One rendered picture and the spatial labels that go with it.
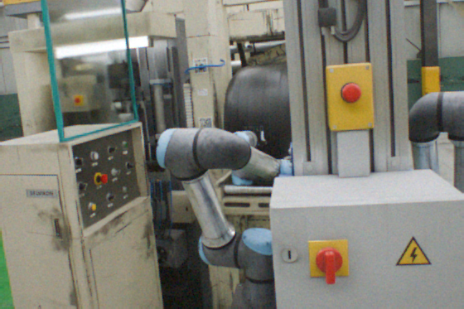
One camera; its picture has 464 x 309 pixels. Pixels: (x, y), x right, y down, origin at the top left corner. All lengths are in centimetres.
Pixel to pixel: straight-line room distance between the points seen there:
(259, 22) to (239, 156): 126
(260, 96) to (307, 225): 117
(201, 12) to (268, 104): 59
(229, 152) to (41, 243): 97
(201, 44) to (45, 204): 102
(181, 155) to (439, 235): 68
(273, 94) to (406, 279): 121
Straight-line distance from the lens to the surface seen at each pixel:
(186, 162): 119
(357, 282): 83
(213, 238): 141
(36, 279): 196
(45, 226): 182
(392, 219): 79
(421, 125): 133
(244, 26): 235
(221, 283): 242
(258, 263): 140
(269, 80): 193
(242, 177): 155
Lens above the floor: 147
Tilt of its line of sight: 8 degrees down
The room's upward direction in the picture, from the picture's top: 5 degrees counter-clockwise
